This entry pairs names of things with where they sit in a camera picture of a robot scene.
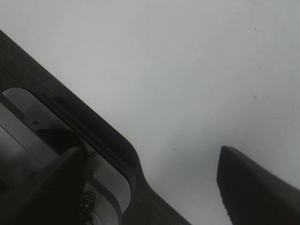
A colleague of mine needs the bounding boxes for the grey robot base platform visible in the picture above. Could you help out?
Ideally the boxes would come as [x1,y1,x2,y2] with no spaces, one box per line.
[0,88,135,225]

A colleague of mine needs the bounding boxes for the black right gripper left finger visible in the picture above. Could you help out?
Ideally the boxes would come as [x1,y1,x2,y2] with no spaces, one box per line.
[0,147,86,225]

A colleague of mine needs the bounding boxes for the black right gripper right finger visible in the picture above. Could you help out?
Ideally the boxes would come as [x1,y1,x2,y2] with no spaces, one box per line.
[217,146,300,225]

